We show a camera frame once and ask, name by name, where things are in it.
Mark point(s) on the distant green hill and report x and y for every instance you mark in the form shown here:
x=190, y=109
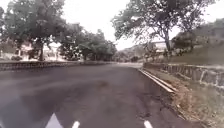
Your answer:
x=133, y=53

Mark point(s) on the dark grey asphalt road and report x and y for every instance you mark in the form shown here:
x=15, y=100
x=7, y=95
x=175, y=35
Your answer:
x=100, y=93

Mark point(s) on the pale painted road line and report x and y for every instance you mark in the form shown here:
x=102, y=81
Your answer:
x=156, y=80

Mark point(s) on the large spreading tree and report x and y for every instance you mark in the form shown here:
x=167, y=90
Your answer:
x=165, y=36

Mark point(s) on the pale building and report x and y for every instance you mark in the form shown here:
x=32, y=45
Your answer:
x=50, y=53

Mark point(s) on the robot's own part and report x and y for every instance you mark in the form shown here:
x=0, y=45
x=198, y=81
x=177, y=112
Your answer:
x=76, y=125
x=147, y=124

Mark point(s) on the row of trees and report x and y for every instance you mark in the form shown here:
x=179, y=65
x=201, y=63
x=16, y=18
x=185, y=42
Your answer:
x=43, y=23

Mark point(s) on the grassy slope with bushes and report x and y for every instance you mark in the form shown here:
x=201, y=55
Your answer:
x=206, y=53

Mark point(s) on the low stone wall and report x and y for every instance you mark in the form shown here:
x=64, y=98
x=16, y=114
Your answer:
x=33, y=65

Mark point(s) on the stone retaining wall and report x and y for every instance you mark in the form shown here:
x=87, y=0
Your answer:
x=200, y=74

